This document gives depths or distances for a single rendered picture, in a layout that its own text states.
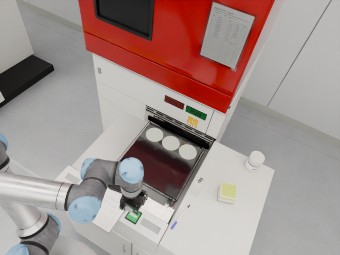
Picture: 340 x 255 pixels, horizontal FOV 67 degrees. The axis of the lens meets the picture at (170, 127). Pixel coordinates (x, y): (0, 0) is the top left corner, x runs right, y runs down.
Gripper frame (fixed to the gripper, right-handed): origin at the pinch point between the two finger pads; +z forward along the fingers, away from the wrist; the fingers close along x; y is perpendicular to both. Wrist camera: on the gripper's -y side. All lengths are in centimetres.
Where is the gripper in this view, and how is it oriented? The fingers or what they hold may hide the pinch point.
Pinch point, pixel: (127, 206)
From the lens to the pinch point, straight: 112.7
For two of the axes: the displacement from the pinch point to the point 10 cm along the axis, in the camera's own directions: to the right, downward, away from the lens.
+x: 4.7, -6.5, 5.9
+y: 8.8, 4.3, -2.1
